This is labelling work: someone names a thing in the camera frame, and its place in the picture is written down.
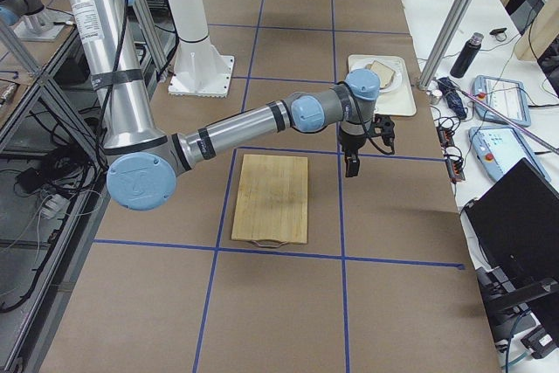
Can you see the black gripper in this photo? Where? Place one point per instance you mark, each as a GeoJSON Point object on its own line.
{"type": "Point", "coordinates": [352, 144]}

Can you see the brown bread slice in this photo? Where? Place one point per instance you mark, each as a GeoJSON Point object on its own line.
{"type": "Point", "coordinates": [385, 73]}

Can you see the white round plate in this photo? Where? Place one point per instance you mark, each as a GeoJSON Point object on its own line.
{"type": "Point", "coordinates": [360, 64]}

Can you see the background silver blue robot arm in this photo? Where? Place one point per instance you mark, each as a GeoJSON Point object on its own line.
{"type": "Point", "coordinates": [30, 20]}

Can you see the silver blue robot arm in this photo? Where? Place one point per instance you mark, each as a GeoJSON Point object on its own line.
{"type": "Point", "coordinates": [144, 162]}

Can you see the cream bear serving tray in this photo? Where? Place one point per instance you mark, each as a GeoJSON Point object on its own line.
{"type": "Point", "coordinates": [396, 99]}

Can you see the wooden cutting board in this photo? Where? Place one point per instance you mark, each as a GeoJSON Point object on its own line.
{"type": "Point", "coordinates": [272, 202]}

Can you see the lower teach pendant tablet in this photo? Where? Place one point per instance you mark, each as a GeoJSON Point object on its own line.
{"type": "Point", "coordinates": [498, 149]}

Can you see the teach pendant tablet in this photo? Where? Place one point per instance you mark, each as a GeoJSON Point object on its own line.
{"type": "Point", "coordinates": [507, 97]}
{"type": "Point", "coordinates": [498, 149]}

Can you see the black water bottle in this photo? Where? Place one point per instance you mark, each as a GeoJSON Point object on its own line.
{"type": "Point", "coordinates": [467, 55]}

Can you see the upper teach pendant tablet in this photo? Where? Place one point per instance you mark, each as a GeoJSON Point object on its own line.
{"type": "Point", "coordinates": [507, 97]}

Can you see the black laptop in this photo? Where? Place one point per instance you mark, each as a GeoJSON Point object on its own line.
{"type": "Point", "coordinates": [516, 222]}

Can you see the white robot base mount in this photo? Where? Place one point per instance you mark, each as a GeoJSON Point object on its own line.
{"type": "Point", "coordinates": [199, 69]}

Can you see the aluminium frame post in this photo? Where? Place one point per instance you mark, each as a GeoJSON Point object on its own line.
{"type": "Point", "coordinates": [445, 36]}

